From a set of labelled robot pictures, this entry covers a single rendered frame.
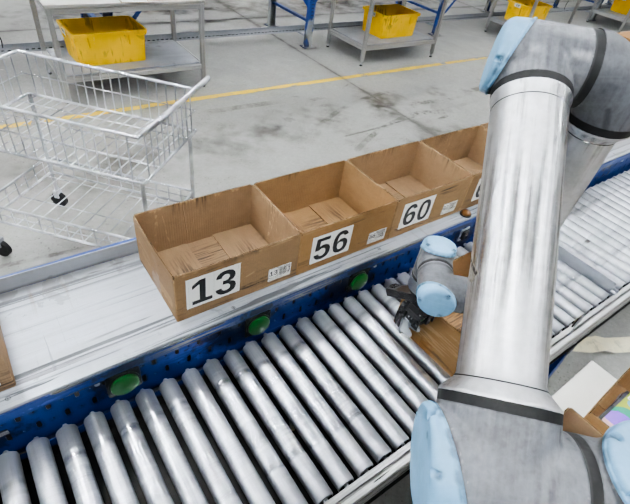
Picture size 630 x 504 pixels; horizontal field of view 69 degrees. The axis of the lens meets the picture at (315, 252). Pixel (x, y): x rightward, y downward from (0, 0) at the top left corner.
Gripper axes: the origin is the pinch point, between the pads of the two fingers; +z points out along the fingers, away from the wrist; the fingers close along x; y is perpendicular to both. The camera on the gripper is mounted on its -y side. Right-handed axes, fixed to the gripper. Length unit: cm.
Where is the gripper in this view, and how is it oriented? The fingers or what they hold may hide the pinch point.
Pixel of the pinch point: (400, 328)
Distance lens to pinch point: 148.7
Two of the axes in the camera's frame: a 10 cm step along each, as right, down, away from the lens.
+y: 5.7, 5.9, -5.7
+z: -1.3, 7.5, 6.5
